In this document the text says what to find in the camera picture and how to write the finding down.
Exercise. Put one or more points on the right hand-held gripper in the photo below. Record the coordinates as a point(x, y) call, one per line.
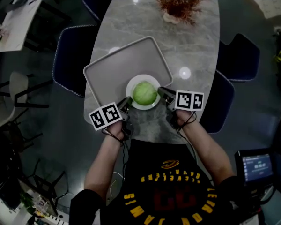
point(189, 100)

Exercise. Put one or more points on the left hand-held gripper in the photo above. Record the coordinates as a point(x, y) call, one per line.
point(105, 116)

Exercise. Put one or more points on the white round plate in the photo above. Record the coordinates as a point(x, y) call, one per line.
point(131, 83)

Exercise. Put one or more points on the green cabbage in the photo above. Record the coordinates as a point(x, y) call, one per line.
point(145, 93)

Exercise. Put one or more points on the person's right forearm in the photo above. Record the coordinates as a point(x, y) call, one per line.
point(208, 153)

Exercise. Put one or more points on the person's left forearm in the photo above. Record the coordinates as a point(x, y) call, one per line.
point(100, 163)

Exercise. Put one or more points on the white round table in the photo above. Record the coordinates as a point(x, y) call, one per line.
point(189, 50)

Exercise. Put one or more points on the grey rectangular tray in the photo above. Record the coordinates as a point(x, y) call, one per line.
point(117, 69)

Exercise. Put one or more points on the dried reddish plant white pot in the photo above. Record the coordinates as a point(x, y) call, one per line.
point(180, 1)

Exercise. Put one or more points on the person's black printed jersey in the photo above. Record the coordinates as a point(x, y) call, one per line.
point(168, 196)

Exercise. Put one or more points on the black screen on stand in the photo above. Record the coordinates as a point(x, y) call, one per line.
point(257, 166)

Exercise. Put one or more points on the white chair black legs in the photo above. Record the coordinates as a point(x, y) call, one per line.
point(4, 102)

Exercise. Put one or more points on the white table black legs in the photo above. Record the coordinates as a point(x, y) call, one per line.
point(16, 24)

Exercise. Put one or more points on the small potted flower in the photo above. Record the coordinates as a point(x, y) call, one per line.
point(0, 33)

